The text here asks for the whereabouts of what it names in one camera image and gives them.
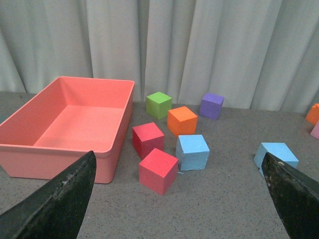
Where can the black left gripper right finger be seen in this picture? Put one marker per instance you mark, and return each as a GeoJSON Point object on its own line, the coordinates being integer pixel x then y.
{"type": "Point", "coordinates": [295, 196]}

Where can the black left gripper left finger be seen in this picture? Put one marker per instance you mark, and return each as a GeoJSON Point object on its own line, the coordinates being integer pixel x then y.
{"type": "Point", "coordinates": [57, 209]}

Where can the light blue foam block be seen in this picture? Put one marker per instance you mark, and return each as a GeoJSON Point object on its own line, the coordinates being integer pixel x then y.
{"type": "Point", "coordinates": [278, 149]}
{"type": "Point", "coordinates": [192, 152]}

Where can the pink foam block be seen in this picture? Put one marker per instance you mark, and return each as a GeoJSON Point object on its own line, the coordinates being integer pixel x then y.
{"type": "Point", "coordinates": [315, 131]}

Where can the orange foam block right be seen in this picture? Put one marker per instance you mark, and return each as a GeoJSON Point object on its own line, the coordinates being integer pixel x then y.
{"type": "Point", "coordinates": [313, 114]}

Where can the orange foam block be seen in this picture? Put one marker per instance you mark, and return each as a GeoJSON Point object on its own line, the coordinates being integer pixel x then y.
{"type": "Point", "coordinates": [182, 121]}
{"type": "Point", "coordinates": [313, 114]}

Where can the pink plastic bin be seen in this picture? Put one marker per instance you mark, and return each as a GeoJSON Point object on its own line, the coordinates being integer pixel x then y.
{"type": "Point", "coordinates": [67, 119]}

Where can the red foam block front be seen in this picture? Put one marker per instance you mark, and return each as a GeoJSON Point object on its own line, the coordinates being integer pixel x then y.
{"type": "Point", "coordinates": [158, 170]}

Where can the red foam block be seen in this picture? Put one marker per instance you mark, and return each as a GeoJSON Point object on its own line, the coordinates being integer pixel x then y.
{"type": "Point", "coordinates": [146, 137]}
{"type": "Point", "coordinates": [158, 170]}

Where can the red foam block rear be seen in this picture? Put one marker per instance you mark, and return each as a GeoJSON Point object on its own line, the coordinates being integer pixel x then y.
{"type": "Point", "coordinates": [146, 137]}

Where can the purple foam block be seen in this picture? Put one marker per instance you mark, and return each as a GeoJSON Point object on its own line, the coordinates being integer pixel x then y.
{"type": "Point", "coordinates": [211, 105]}

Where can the grey curtain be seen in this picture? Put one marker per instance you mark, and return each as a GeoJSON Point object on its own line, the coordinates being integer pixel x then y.
{"type": "Point", "coordinates": [257, 54]}

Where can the green foam block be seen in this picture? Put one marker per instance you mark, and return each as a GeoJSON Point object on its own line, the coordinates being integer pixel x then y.
{"type": "Point", "coordinates": [158, 104]}

